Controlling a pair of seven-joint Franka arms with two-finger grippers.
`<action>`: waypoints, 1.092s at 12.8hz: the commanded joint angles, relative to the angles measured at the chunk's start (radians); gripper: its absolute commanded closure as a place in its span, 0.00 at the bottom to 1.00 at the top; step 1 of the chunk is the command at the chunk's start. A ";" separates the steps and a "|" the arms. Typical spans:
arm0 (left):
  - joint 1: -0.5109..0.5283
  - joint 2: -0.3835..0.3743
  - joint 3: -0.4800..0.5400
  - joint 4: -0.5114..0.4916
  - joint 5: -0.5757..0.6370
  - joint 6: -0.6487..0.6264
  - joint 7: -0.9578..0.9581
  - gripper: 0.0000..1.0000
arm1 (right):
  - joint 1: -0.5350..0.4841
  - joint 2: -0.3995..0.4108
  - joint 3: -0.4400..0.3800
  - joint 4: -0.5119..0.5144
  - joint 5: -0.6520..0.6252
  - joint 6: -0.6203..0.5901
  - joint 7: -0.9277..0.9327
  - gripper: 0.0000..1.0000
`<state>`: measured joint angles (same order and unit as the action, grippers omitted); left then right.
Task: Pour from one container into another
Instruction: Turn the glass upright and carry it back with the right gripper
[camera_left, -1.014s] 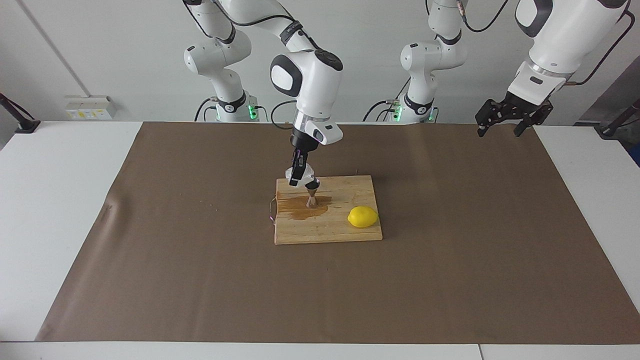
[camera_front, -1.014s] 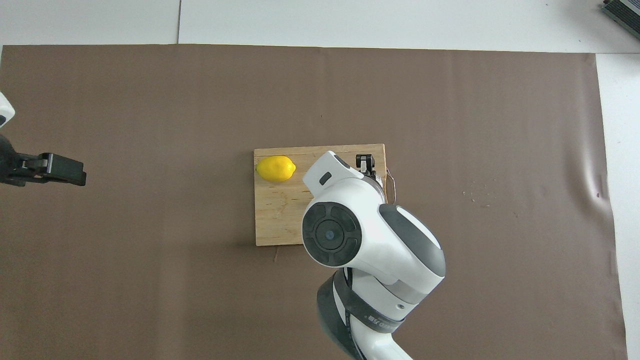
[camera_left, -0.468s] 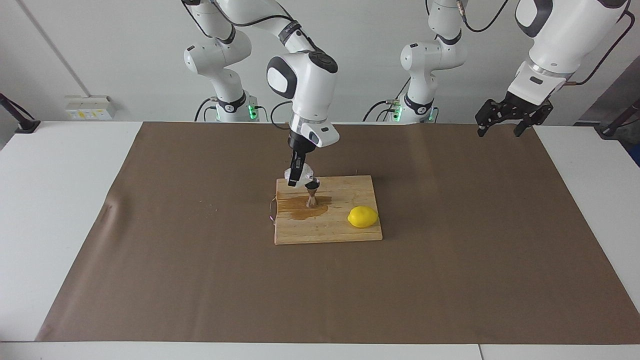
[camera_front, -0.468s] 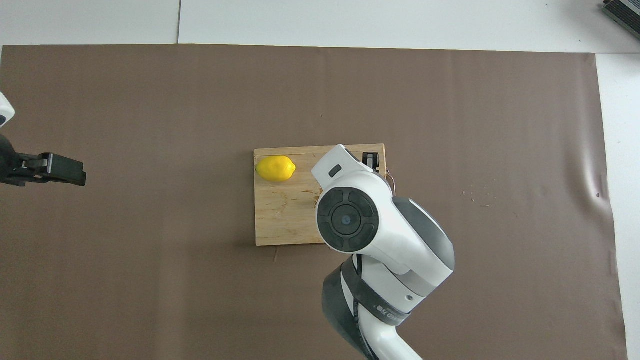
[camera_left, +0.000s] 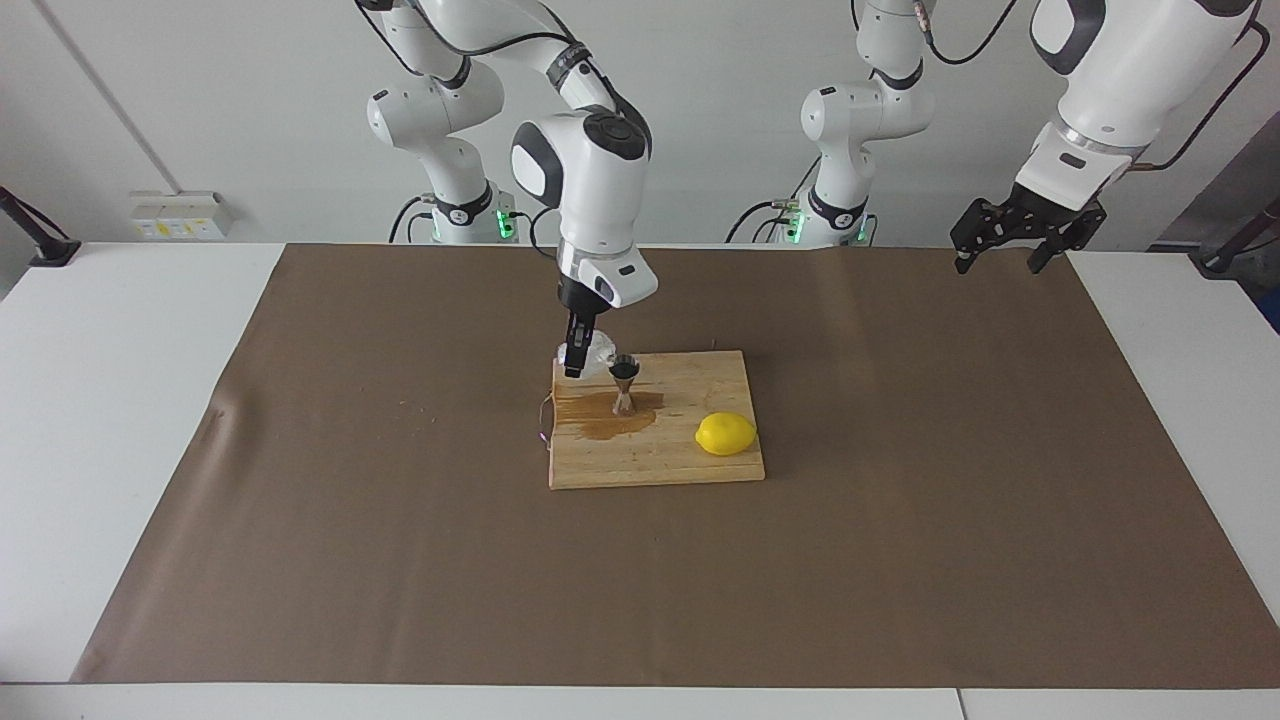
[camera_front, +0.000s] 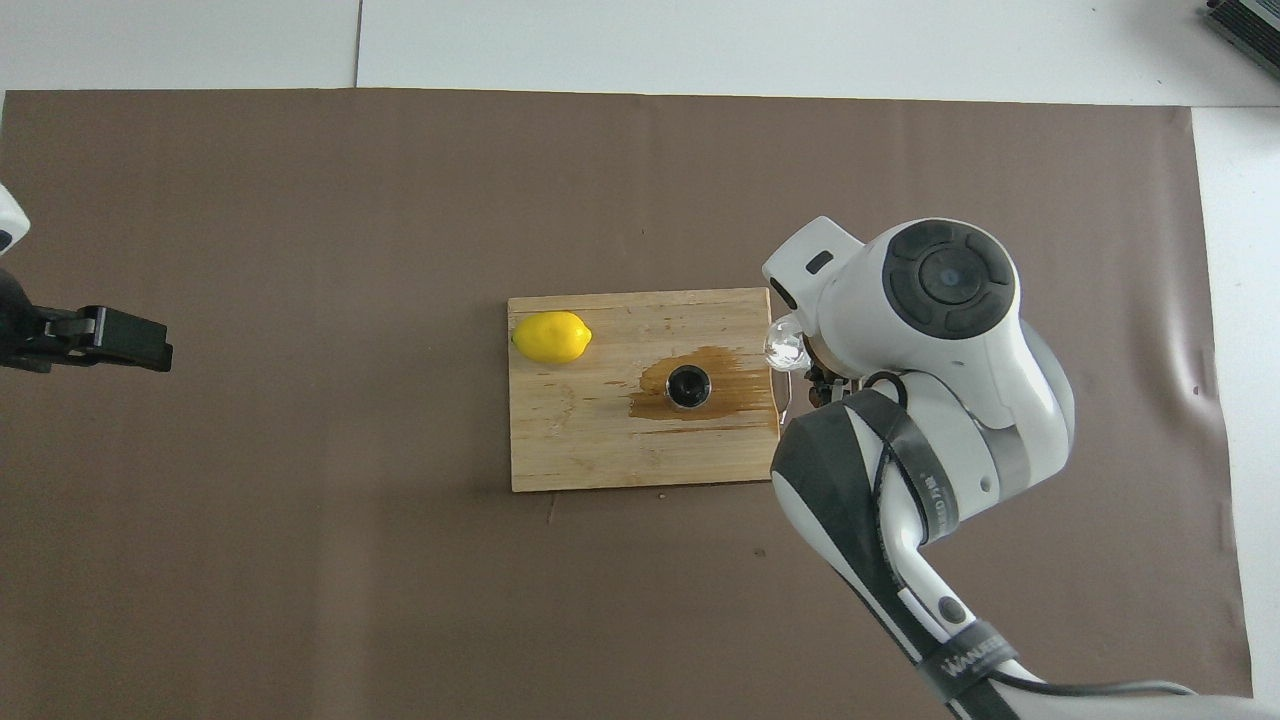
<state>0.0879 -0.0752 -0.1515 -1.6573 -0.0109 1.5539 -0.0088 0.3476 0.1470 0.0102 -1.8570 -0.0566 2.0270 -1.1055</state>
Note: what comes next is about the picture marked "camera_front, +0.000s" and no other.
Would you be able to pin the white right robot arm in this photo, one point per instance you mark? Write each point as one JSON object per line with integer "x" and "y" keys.
{"x": 880, "y": 310}

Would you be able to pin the steel double jigger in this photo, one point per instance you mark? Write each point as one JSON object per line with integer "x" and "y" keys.
{"x": 689, "y": 388}

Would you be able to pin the black ribbed device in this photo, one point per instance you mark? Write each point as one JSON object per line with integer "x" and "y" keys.
{"x": 1245, "y": 20}

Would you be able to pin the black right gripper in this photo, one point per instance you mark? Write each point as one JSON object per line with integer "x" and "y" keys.
{"x": 828, "y": 385}

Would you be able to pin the small clear glass cup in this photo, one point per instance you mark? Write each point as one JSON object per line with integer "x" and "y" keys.
{"x": 785, "y": 342}

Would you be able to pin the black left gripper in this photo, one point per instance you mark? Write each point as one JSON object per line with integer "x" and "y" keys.
{"x": 20, "y": 330}

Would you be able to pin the wooden cutting board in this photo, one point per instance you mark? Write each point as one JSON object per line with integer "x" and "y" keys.
{"x": 600, "y": 440}

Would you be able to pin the yellow lemon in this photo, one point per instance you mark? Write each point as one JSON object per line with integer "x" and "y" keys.
{"x": 550, "y": 337}

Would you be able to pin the brown paper table mat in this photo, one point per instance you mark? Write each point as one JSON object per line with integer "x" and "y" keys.
{"x": 400, "y": 200}

